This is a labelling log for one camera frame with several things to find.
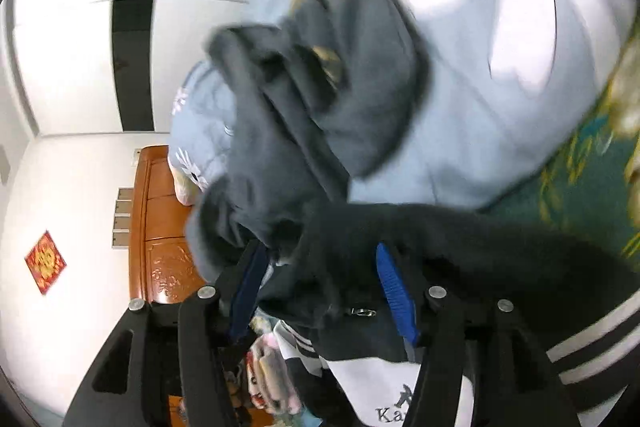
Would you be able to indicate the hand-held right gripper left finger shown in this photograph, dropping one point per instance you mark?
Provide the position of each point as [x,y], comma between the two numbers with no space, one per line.
[248,292]

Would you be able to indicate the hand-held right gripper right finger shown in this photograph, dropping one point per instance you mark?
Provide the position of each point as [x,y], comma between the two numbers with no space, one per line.
[395,292]

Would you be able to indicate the colourful printed cloth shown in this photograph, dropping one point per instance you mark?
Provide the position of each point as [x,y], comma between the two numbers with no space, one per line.
[270,367]

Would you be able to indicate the black white striped jacket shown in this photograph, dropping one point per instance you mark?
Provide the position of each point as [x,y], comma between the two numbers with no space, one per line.
[450,257]

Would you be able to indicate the red wall decoration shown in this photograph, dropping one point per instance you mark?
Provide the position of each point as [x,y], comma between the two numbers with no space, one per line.
[45,262]

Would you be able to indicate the light blue floral quilt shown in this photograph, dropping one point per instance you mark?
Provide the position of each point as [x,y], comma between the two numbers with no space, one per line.
[475,97]

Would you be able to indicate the wooden headboard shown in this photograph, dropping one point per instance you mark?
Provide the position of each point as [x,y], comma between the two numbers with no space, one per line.
[157,227]

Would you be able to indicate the green patterned bedsheet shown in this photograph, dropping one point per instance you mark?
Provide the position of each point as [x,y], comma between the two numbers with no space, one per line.
[575,192]

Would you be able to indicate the grey sweatshirt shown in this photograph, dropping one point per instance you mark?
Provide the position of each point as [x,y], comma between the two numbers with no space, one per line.
[305,142]

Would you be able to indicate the white wall switch panels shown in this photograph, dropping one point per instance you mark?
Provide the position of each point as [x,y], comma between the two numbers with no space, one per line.
[121,218]

